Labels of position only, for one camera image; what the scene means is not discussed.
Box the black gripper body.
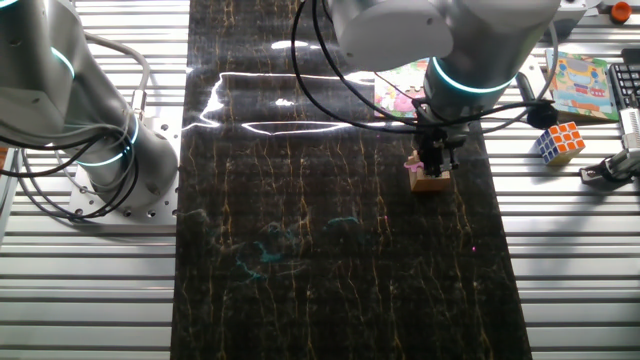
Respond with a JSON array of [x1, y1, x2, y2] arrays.
[[415, 122, 467, 154]]

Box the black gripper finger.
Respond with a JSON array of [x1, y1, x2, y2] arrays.
[[435, 147, 459, 180], [421, 145, 437, 177]]

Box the butterfly puzzle board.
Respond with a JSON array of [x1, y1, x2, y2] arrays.
[[373, 57, 431, 121]]

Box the bus puzzle board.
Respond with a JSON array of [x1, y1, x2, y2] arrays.
[[544, 48, 620, 122]]

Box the wooden cube block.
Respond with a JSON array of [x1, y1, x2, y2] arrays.
[[407, 149, 452, 194]]

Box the Rubik's cube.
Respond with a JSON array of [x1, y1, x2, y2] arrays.
[[534, 121, 587, 167]]

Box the black marble mat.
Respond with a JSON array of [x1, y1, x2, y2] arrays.
[[169, 0, 534, 360]]

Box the grey metal box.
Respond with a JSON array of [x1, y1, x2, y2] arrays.
[[552, 0, 604, 39]]

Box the black keyboard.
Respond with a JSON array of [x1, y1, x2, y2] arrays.
[[607, 48, 640, 111]]

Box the orange round button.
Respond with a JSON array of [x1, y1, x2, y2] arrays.
[[609, 1, 633, 25]]

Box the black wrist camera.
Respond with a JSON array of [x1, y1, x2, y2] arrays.
[[525, 98, 560, 130]]

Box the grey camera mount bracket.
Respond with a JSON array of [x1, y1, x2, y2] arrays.
[[514, 52, 549, 109]]

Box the thin black cable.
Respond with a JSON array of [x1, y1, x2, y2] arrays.
[[312, 0, 556, 129]]

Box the thick black cable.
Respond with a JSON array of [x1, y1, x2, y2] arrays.
[[289, 0, 431, 136]]

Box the silver camera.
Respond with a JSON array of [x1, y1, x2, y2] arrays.
[[618, 107, 640, 151]]

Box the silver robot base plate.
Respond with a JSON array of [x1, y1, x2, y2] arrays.
[[67, 112, 182, 225]]

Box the grey base cable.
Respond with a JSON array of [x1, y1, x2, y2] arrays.
[[82, 32, 151, 121]]

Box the black cable bundle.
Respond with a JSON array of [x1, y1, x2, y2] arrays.
[[0, 114, 142, 221]]

